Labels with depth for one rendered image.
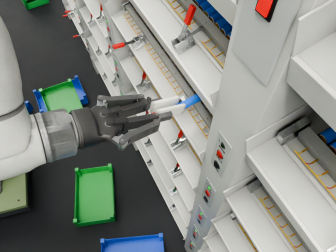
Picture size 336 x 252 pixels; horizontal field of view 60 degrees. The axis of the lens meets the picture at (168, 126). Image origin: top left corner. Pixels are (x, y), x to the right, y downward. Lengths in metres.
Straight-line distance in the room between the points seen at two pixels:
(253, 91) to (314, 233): 0.21
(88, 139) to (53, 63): 1.84
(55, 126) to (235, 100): 0.30
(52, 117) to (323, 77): 0.41
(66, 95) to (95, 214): 0.79
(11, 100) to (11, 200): 1.12
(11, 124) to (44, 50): 2.02
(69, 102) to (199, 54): 1.47
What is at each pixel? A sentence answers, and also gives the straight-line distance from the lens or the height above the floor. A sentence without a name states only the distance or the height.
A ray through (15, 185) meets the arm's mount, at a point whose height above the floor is 0.23.
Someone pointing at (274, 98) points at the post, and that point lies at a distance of 0.38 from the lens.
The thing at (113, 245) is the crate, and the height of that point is 0.00.
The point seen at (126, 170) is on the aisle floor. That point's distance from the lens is 1.71.
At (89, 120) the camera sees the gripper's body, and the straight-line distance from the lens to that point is 0.54.
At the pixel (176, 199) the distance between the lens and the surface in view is 1.28.
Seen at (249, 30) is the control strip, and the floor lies 1.33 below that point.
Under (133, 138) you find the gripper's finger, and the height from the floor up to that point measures 1.06.
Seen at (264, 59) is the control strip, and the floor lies 1.31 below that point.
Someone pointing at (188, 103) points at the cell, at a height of 1.03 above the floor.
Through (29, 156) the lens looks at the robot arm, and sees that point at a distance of 0.52.
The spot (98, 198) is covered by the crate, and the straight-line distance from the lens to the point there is 1.67.
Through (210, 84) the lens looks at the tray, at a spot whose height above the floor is 1.14.
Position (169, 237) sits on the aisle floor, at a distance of 1.58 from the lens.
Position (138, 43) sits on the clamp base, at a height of 0.95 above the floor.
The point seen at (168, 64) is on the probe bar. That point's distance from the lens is 0.81.
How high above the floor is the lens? 1.54
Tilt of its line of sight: 56 degrees down
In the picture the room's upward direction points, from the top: straight up
